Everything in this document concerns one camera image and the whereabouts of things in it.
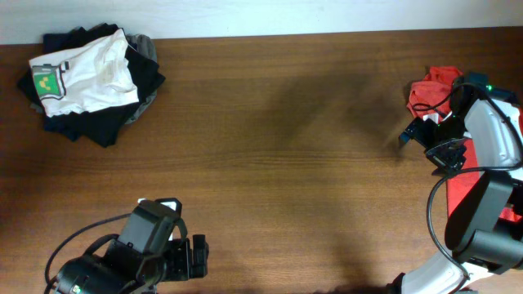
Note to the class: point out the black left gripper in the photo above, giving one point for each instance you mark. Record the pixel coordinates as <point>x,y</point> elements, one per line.
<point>198,256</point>

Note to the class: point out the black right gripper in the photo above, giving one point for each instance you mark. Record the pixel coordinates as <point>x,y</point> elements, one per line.
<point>427,133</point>

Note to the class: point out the white printed t-shirt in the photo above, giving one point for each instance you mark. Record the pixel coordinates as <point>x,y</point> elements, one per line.
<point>85,79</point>

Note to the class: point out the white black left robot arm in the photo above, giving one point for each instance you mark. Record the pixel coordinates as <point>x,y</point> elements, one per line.
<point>153,248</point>

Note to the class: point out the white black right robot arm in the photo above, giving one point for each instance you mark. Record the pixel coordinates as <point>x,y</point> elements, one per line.
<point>483,235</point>

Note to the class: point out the red lettered t-shirt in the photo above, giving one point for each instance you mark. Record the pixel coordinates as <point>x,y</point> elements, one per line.
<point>428,100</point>

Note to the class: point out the black folded garment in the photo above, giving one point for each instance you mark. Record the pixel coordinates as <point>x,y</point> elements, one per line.
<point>101,126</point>

